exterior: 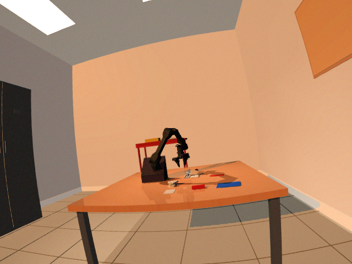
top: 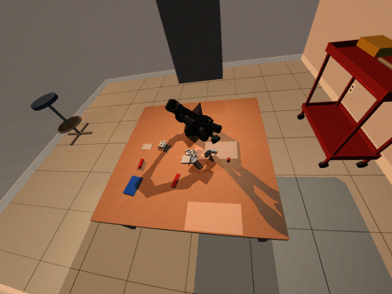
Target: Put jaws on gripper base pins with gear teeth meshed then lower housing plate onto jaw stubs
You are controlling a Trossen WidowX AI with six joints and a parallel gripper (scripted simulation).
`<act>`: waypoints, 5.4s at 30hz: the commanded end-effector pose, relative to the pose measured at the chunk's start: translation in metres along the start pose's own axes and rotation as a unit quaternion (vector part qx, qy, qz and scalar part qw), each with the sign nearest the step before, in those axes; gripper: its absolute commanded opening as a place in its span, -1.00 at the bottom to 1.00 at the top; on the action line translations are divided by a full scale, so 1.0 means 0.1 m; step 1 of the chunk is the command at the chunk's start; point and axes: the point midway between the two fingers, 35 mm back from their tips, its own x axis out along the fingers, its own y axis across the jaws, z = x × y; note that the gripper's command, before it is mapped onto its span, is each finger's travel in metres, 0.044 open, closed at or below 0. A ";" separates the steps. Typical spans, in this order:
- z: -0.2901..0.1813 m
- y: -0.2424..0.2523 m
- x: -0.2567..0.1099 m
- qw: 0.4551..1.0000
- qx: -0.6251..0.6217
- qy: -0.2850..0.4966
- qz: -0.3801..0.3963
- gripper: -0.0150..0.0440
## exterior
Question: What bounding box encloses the blue flat rectangular plate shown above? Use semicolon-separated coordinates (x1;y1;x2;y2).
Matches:
216;181;241;188

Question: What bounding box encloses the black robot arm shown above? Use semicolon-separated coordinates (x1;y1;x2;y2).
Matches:
149;128;189;172

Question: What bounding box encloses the red rectangular block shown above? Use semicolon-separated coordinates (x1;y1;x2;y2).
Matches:
191;184;205;190

